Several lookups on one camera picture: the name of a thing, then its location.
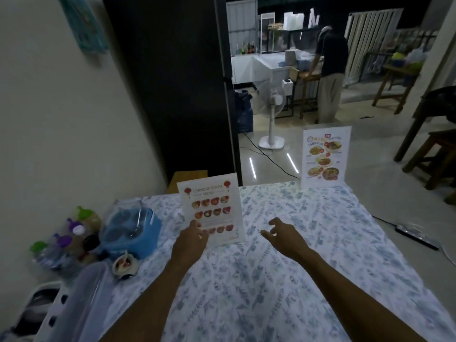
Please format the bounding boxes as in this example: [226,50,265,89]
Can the person's left hand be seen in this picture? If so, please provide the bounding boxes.
[171,219,211,268]

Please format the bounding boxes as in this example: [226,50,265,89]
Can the person's right hand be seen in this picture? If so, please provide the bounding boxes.
[261,217,311,261]

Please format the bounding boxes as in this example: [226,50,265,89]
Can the person's right forearm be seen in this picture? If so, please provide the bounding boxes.
[294,246,442,342]

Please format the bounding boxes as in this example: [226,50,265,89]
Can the person's left forearm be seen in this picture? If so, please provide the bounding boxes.
[94,258,202,342]

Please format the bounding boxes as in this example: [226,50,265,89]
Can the white menu stand red lanterns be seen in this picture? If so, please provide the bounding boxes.
[177,173,247,248]

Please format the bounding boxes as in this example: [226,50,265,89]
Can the blue floral tablecloth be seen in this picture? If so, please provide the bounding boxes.
[96,183,456,342]

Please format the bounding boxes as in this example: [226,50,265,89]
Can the blue condiment caddy clear lid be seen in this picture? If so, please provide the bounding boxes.
[101,206,162,260]

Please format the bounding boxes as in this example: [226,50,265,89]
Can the small bowl of chili sauce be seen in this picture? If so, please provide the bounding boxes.
[112,253,139,281]

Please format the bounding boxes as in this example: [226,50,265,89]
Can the menu stand with dish photos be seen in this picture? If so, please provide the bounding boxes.
[301,126,352,189]

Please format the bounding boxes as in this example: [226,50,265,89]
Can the blue plastic bag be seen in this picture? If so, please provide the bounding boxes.
[234,90,254,133]

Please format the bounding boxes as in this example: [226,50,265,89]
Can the white standing fan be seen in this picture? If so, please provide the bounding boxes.
[256,81,286,150]

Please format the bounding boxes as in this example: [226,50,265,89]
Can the clear plastic container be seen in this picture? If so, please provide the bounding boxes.
[59,261,115,342]

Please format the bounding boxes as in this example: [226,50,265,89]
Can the cluster of condiment bottles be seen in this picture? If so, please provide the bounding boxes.
[30,206,104,271]

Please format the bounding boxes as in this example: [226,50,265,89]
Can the tall black refrigerator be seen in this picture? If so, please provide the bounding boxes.
[101,0,243,191]

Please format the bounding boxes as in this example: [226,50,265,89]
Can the black power strip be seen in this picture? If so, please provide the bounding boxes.
[395,224,440,251]

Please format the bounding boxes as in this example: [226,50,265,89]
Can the white counter table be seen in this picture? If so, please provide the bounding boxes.
[231,53,296,86]

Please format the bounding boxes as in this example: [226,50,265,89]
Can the white plastic basket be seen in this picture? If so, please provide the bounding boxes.
[0,280,66,342]

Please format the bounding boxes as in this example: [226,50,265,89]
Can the brown wooden stool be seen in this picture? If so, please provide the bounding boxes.
[403,129,456,191]

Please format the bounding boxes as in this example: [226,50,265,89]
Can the wooden side table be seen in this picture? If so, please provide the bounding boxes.
[372,64,422,115]

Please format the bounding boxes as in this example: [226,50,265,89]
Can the dark wooden table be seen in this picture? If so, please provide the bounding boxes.
[393,86,456,162]

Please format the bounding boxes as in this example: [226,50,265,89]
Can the white slatted gate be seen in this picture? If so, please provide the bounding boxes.
[345,8,404,84]

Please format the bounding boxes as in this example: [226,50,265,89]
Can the black fan cable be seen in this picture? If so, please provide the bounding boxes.
[239,132,300,179]

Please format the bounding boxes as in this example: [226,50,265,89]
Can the teal wall hanging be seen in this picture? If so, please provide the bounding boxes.
[59,0,108,54]

